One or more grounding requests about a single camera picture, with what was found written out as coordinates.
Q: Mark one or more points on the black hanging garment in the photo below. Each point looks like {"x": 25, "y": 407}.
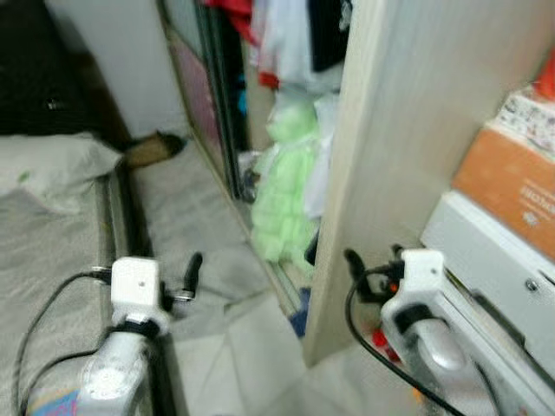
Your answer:
{"x": 329, "y": 35}

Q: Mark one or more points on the black bed base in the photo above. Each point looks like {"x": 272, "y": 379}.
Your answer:
{"x": 139, "y": 234}

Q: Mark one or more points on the orange cardboard box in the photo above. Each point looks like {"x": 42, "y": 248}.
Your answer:
{"x": 512, "y": 191}

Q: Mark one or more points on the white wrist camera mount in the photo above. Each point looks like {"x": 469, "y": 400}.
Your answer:
{"x": 137, "y": 286}
{"x": 421, "y": 277}

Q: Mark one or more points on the white patterned box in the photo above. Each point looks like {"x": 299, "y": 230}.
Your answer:
{"x": 531, "y": 117}

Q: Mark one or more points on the sliding wardrobe door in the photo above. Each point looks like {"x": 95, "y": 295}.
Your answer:
{"x": 208, "y": 95}

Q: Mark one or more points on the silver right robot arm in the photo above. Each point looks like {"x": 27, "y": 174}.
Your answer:
{"x": 438, "y": 364}

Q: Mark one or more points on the white quilted mattress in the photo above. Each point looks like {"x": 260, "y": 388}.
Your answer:
{"x": 52, "y": 277}

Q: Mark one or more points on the white drawer unit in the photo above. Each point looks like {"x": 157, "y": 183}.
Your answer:
{"x": 494, "y": 277}

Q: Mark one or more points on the red hanging garment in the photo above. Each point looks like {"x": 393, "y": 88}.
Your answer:
{"x": 238, "y": 17}

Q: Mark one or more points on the red packet with white print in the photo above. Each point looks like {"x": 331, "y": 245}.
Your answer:
{"x": 546, "y": 76}

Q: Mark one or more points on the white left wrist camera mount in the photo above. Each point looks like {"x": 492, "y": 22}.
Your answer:
{"x": 137, "y": 286}

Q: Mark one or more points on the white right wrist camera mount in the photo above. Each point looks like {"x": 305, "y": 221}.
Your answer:
{"x": 421, "y": 277}

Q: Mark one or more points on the black tufted headboard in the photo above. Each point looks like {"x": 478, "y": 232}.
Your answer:
{"x": 39, "y": 61}

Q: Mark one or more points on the light green fluffy garment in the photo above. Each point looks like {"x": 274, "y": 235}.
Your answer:
{"x": 286, "y": 191}

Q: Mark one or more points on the cream pillow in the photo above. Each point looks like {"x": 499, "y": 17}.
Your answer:
{"x": 52, "y": 165}

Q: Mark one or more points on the brown woven basket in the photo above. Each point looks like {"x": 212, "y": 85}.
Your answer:
{"x": 154, "y": 149}

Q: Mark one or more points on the light wood wardrobe panel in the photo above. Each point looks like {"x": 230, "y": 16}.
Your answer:
{"x": 390, "y": 130}

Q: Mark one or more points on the white hanging garment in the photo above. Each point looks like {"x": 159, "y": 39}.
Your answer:
{"x": 290, "y": 35}

